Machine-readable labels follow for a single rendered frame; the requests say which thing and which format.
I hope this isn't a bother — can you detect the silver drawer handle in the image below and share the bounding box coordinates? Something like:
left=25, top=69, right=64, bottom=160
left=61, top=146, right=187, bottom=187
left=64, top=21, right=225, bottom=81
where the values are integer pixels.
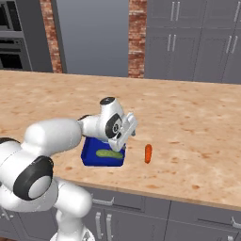
left=231, top=216, right=241, bottom=230
left=91, top=196, right=116, bottom=207

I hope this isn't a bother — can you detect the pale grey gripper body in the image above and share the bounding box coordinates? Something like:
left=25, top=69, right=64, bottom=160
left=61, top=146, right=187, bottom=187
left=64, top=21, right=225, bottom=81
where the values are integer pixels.
left=108, top=111, right=139, bottom=153

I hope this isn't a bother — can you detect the grey wall cupboard run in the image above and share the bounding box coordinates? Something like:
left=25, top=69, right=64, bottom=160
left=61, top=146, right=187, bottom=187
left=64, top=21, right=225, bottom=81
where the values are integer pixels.
left=143, top=0, right=241, bottom=85

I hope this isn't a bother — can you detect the grey drawer front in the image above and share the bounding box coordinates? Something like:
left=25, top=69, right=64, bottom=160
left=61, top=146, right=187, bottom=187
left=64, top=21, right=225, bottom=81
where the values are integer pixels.
left=169, top=200, right=241, bottom=233
left=88, top=187, right=147, bottom=214

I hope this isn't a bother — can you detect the green cucumber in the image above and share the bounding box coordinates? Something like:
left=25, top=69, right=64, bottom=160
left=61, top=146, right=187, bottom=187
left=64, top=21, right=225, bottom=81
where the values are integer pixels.
left=95, top=149, right=124, bottom=160

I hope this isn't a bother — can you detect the grey cupboard door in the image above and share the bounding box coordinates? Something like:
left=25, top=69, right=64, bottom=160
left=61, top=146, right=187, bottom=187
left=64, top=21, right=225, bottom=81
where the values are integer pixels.
left=82, top=207, right=105, bottom=241
left=0, top=206, right=21, bottom=241
left=18, top=209, right=60, bottom=241
left=104, top=208, right=168, bottom=241
left=164, top=220, right=241, bottom=241

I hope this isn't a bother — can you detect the blue tray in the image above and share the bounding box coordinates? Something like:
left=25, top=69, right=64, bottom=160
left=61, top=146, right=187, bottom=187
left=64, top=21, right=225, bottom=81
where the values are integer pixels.
left=80, top=137, right=127, bottom=168

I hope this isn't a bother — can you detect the grey tall oven housing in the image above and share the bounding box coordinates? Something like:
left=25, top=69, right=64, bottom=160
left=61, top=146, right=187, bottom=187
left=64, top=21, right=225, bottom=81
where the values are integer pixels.
left=14, top=0, right=68, bottom=74

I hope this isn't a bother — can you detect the black built-in microwave oven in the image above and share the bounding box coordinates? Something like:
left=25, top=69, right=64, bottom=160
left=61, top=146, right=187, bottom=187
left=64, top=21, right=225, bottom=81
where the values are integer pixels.
left=0, top=0, right=25, bottom=32

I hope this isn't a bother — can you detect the orange carrot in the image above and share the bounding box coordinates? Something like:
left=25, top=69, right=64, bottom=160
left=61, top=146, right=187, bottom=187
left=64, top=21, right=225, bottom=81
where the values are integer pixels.
left=144, top=143, right=153, bottom=165

